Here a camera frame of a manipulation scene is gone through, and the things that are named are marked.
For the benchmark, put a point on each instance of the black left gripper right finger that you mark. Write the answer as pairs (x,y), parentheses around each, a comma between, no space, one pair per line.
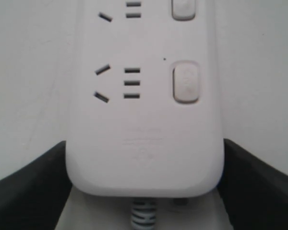
(255,194)

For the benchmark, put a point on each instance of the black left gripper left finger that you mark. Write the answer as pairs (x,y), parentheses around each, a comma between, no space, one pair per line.
(33,197)

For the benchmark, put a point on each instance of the white power strip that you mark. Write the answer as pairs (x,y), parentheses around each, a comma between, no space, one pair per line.
(145,116)

